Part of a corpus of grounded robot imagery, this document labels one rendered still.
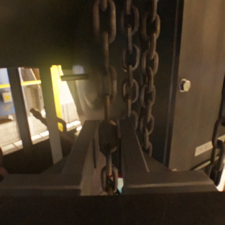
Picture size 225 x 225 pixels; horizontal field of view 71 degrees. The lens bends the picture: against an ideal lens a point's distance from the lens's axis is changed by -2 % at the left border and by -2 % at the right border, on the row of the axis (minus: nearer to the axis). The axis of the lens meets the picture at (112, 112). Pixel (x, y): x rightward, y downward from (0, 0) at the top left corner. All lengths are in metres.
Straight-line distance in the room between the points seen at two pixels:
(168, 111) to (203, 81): 0.07
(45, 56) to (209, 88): 0.50
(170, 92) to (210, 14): 0.11
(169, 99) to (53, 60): 0.48
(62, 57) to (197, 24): 0.50
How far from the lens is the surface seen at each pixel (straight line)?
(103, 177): 0.17
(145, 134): 0.20
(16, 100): 0.95
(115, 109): 0.31
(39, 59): 0.61
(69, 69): 0.93
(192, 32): 0.24
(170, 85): 0.22
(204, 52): 0.26
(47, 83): 0.62
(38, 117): 0.69
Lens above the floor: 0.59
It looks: 18 degrees up
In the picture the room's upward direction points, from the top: 179 degrees clockwise
